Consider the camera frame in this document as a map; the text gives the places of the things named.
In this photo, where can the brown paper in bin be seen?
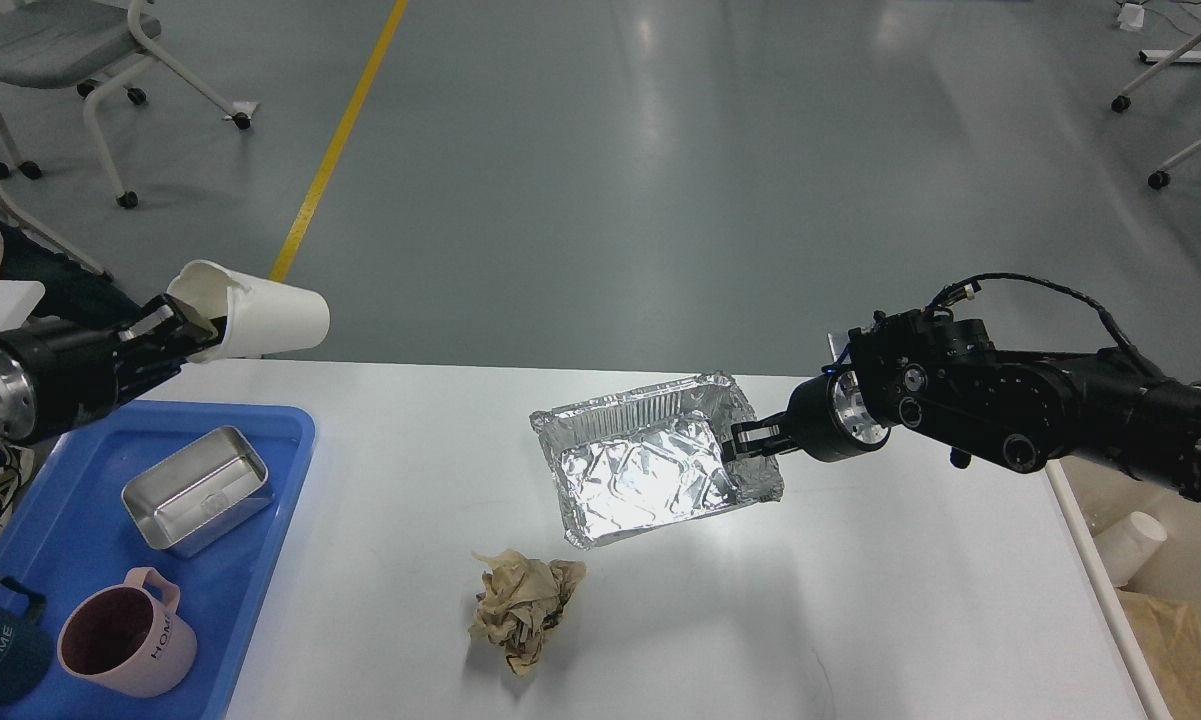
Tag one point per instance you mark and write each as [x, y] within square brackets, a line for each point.
[1169, 635]

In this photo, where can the brown paper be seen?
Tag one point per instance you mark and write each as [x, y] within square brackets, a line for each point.
[521, 603]
[1169, 635]

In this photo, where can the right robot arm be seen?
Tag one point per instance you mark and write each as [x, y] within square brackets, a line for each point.
[927, 371]

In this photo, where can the white paper cup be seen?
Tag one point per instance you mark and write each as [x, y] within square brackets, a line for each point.
[261, 317]

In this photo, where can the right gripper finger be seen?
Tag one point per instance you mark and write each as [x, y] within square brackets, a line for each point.
[758, 438]

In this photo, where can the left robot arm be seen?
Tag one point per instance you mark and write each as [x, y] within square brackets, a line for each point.
[56, 375]

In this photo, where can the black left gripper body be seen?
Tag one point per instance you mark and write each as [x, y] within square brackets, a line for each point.
[56, 377]

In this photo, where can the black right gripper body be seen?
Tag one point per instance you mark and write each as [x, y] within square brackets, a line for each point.
[827, 418]

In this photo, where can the paper cup in bin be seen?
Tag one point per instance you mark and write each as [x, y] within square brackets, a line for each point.
[1126, 546]

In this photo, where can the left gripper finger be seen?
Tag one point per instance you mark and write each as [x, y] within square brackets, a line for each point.
[153, 349]

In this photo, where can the square steel tray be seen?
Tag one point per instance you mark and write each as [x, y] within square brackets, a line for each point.
[198, 494]

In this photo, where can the person in jeans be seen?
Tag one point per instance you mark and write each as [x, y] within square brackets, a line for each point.
[70, 293]

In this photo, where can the dark blue mug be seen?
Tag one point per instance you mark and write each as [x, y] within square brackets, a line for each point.
[26, 650]

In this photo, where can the pink ceramic mug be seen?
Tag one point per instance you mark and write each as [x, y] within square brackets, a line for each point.
[129, 637]

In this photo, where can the grey office chair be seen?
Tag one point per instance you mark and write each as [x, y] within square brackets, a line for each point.
[50, 45]

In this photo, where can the aluminium foil container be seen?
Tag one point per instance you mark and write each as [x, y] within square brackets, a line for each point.
[639, 460]

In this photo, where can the white side table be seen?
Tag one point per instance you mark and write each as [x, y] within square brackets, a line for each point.
[17, 300]

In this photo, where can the beige plastic bin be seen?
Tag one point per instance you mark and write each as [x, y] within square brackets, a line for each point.
[1093, 498]

